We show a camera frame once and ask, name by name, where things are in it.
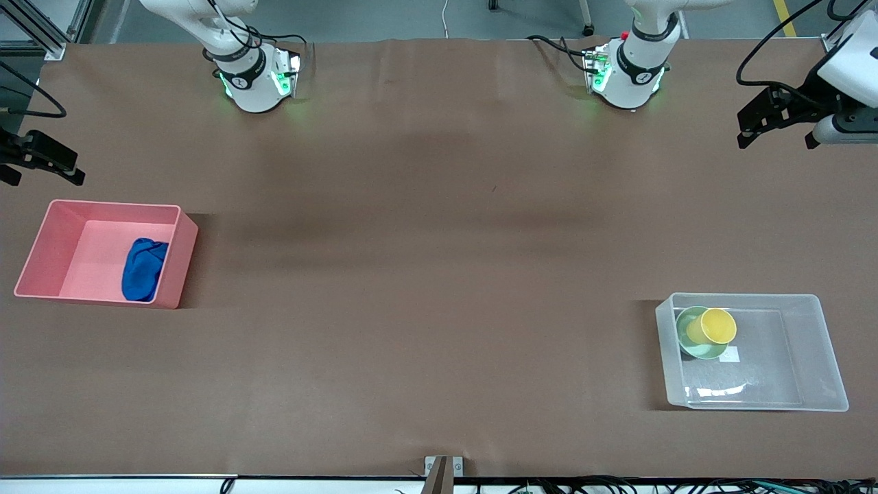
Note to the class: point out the white square label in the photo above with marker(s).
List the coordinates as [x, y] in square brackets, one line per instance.
[734, 355]

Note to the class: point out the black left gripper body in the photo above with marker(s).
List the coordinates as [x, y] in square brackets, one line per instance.
[814, 95]

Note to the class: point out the grey metal bracket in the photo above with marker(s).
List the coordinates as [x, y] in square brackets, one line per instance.
[430, 466]

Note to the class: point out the clear plastic box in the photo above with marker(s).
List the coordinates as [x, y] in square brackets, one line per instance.
[768, 384]

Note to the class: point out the aluminium frame profile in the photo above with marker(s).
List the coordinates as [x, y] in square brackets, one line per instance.
[51, 46]

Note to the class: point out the pink plastic bin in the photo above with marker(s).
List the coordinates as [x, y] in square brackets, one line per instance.
[89, 254]

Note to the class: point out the metal stand leg with caster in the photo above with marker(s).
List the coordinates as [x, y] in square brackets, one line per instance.
[587, 29]

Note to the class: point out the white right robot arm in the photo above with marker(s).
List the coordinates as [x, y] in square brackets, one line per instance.
[250, 82]

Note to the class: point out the pale green bowl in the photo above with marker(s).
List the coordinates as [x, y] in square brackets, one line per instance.
[706, 352]

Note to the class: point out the yellow plastic cup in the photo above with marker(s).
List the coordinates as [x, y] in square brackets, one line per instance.
[717, 326]

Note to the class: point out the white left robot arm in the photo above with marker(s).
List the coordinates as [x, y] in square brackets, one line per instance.
[634, 75]

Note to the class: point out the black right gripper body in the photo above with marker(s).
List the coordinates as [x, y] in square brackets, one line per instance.
[8, 149]

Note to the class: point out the blue glove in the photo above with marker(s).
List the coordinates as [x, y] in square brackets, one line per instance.
[143, 271]

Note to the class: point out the large table cover sheet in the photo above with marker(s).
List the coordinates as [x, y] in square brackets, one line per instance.
[411, 274]

